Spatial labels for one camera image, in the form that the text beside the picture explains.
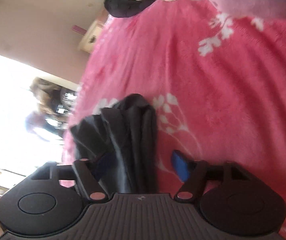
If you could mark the dark navy pants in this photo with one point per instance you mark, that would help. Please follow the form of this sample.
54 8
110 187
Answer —
130 135

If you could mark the black wheelchair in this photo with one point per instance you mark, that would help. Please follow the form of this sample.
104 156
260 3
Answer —
57 105

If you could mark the small pink box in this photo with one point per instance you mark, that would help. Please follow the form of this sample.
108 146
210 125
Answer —
79 29

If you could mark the cream nightstand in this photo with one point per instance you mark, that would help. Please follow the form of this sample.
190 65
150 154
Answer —
92 35

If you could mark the pink floral blanket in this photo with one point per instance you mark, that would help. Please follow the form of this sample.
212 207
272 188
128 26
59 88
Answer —
208 92

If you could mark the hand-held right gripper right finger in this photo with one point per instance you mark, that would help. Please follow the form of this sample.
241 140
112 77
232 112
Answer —
180 165

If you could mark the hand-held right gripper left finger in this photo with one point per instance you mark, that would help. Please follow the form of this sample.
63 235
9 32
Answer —
101 167

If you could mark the black garment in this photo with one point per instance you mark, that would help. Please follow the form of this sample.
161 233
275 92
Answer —
123 7

